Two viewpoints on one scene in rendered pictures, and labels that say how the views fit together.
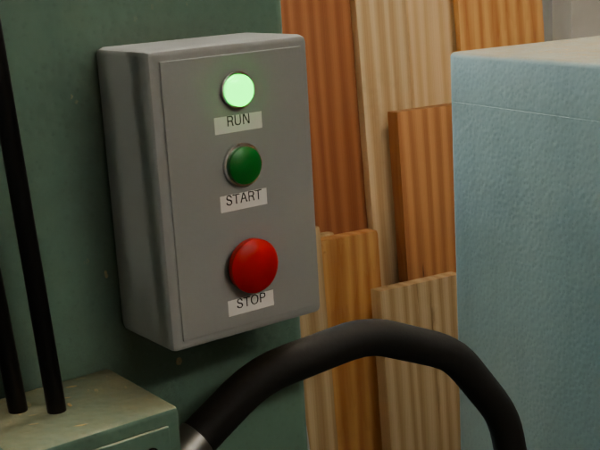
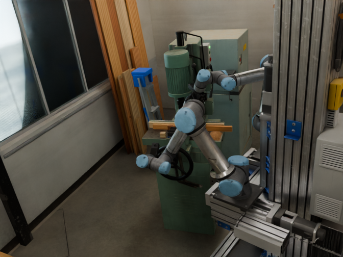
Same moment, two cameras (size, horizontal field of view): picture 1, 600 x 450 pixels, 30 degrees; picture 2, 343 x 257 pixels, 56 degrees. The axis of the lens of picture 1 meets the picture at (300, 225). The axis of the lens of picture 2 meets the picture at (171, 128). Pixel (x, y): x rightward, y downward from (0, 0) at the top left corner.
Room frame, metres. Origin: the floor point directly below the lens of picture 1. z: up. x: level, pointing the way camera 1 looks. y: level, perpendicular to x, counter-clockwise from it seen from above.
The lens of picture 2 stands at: (-1.24, 1.77, 2.03)
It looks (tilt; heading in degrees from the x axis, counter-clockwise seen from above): 26 degrees down; 325
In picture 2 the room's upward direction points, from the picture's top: 7 degrees counter-clockwise
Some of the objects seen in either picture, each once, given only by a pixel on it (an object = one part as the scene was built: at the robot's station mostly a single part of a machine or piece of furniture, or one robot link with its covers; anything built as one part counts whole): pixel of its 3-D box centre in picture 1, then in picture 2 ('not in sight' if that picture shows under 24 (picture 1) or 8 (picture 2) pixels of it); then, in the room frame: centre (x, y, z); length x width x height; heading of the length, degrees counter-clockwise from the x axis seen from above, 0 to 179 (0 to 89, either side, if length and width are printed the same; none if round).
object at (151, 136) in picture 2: not in sight; (181, 139); (0.47, 0.47, 0.87); 0.61 x 0.30 x 0.06; 36
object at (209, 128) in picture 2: not in sight; (191, 127); (0.49, 0.35, 0.92); 0.62 x 0.02 x 0.04; 36
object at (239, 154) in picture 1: (245, 165); not in sight; (0.59, 0.03, 1.42); 0.02 x 0.01 x 0.02; 126
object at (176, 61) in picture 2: not in sight; (178, 73); (0.54, 0.39, 1.35); 0.18 x 0.18 x 0.31
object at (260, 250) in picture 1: (254, 265); not in sight; (0.59, 0.03, 1.36); 0.03 x 0.01 x 0.03; 126
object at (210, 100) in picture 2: not in sight; (207, 106); (0.52, 0.15, 1.02); 0.09 x 0.07 x 0.12; 36
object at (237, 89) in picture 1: (239, 90); not in sight; (0.59, 0.03, 1.46); 0.02 x 0.01 x 0.02; 126
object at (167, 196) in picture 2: not in sight; (192, 178); (0.62, 0.29, 0.36); 0.58 x 0.45 x 0.71; 126
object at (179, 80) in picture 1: (212, 185); (205, 54); (0.62, 0.05, 1.40); 0.10 x 0.06 x 0.16; 126
